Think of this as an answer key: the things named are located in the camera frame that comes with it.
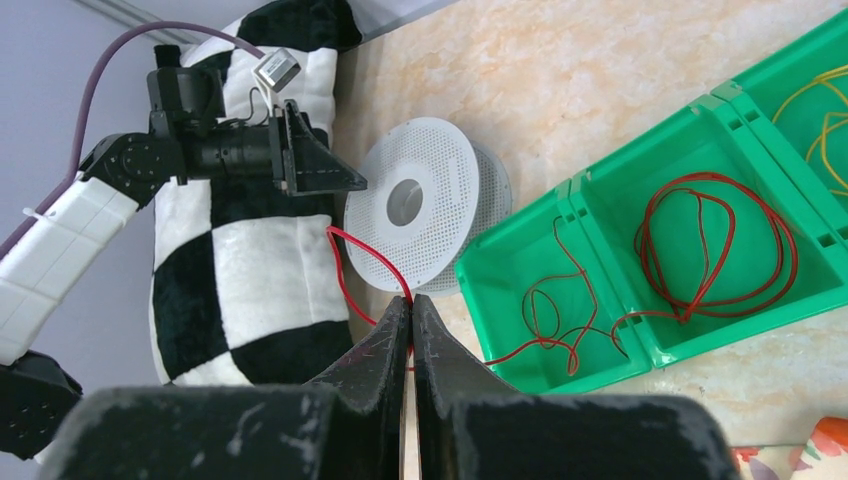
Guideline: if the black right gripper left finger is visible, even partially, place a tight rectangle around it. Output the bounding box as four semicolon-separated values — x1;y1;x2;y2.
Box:
39;297;411;479

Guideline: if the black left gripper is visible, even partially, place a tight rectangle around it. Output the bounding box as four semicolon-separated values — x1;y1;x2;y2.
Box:
268;99;368;196

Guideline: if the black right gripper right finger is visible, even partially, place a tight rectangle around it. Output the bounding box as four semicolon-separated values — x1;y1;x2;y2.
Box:
410;295;739;479

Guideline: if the grey perforated cable spool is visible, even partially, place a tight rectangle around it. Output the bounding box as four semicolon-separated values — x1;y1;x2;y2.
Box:
343;117;513;296

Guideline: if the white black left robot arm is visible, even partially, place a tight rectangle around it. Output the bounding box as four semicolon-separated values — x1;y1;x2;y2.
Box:
1;45;368;460

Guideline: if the black white checkered pillow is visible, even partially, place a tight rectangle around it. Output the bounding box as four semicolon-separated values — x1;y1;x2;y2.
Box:
149;1;363;386

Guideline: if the floral orange cloth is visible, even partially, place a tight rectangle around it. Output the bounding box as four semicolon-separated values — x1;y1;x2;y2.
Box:
732;417;847;480

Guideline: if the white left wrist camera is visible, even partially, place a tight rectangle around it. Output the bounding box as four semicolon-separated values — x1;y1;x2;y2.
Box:
252;48;301;111

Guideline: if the red wire coil in bin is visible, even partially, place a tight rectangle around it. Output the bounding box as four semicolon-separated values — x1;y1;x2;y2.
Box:
609;172;800;333

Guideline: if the green plastic bin with yellow wire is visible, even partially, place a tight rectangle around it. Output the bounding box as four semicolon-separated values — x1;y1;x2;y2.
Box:
711;11;847;243

